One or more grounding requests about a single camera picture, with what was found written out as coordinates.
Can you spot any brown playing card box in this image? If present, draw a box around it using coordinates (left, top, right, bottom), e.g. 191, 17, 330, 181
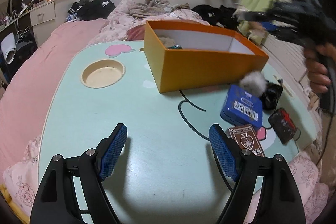
228, 124, 265, 157

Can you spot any white fur pompom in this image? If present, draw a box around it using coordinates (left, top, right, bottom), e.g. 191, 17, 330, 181
239, 71, 268, 97

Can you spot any black lace-trimmed garment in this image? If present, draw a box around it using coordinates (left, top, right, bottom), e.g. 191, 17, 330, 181
259, 81, 283, 111

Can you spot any orange cardboard box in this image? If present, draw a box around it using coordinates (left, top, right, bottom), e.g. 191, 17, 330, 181
144, 20, 269, 93

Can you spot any teal circuit board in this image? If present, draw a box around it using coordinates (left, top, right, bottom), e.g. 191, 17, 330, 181
169, 44, 182, 50

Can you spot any brown fur pompom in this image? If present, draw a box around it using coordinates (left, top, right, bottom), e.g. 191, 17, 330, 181
159, 36, 175, 48

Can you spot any person's right hand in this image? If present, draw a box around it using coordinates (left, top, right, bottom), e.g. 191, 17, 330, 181
303, 43, 335, 94

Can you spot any black clothes pile right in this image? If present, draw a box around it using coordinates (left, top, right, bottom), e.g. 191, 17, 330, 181
191, 5, 239, 31

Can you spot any black clothes pile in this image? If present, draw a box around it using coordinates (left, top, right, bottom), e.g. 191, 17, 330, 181
66, 0, 116, 22
191, 5, 239, 31

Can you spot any green cartoon folding table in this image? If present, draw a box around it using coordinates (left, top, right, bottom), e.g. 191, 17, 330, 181
37, 40, 320, 224

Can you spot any beige knitted blanket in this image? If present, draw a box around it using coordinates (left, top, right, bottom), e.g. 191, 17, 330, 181
129, 0, 190, 19

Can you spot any white rolled paper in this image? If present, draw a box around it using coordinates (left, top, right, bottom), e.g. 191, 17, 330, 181
1, 33, 17, 64

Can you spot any red cushion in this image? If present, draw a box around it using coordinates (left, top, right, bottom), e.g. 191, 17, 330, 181
126, 25, 145, 41

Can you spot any white bedside drawer cabinet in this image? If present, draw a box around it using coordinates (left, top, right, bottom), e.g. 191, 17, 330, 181
29, 0, 76, 47

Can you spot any pink floral duvet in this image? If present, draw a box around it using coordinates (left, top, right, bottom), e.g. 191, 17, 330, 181
89, 0, 209, 45

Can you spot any black clothes pile left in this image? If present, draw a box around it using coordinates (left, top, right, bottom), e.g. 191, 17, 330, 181
66, 0, 116, 22

